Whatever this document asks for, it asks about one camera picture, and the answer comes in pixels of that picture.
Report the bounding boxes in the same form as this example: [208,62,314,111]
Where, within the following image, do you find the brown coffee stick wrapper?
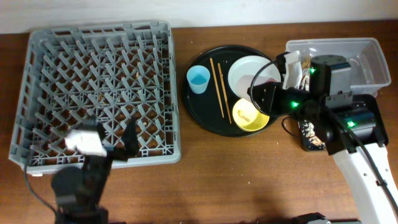
[299,55,311,91]

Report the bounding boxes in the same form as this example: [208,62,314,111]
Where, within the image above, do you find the pink plastic cup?
[232,75,279,101]

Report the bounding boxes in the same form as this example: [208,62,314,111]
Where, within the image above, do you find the grey round plate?
[228,55,282,93]

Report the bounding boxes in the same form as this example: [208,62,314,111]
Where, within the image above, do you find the light blue plastic cup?
[187,65,210,94]

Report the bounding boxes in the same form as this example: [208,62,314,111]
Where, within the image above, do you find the yellow plastic bowl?
[232,98,270,132]

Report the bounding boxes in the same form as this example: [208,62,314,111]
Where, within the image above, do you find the round black tray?
[182,45,276,138]

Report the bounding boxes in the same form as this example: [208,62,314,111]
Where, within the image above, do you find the food leftovers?
[298,120,326,151]

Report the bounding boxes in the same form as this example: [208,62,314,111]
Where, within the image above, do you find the wooden chopstick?
[210,57,224,118]
[217,63,232,124]

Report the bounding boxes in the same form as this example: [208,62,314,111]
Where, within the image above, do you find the right wooden chopstick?
[217,63,232,124]

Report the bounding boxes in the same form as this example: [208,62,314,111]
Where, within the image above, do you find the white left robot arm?
[51,118,139,223]

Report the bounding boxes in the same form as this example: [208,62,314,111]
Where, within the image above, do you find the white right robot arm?
[247,55,397,223]

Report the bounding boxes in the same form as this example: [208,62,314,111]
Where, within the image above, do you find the clear plastic bin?
[285,37,391,97]

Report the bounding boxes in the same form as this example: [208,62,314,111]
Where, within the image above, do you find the black rectangular tray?
[310,94,389,155]

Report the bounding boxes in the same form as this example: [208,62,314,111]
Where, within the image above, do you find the left wooden chopstick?
[210,57,224,118]

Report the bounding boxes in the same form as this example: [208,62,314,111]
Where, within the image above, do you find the grey dishwasher rack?
[9,21,181,176]

